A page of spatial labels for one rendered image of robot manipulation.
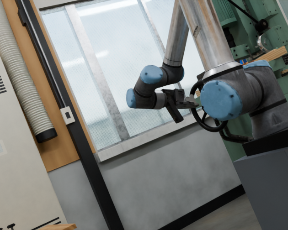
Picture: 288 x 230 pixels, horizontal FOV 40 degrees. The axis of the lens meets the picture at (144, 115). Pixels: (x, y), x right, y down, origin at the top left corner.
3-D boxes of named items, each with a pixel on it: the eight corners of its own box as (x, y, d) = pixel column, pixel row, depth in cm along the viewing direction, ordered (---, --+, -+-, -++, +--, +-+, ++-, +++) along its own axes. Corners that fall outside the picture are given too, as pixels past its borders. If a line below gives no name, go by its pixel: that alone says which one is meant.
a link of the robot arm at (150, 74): (158, 60, 178) (148, 81, 186) (139, 65, 170) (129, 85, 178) (171, 75, 174) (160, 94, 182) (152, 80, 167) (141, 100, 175)
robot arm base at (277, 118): (312, 115, 151) (300, 91, 152) (281, 130, 141) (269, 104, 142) (274, 129, 167) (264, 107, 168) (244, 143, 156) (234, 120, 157)
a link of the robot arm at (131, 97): (134, 97, 174) (126, 112, 181) (159, 99, 180) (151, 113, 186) (129, 82, 180) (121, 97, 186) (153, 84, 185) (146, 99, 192)
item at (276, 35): (270, 52, 231) (261, 33, 231) (278, 49, 234) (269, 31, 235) (282, 45, 222) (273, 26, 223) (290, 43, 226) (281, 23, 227)
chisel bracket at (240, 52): (228, 66, 233) (222, 53, 234) (245, 60, 240) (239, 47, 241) (237, 61, 227) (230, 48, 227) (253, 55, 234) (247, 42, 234)
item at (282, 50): (207, 94, 262) (205, 88, 262) (210, 93, 263) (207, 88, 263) (285, 53, 204) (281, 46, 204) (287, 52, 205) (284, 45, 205)
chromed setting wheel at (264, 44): (261, 56, 226) (252, 36, 227) (275, 51, 233) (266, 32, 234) (264, 54, 224) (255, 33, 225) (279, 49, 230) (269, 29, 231)
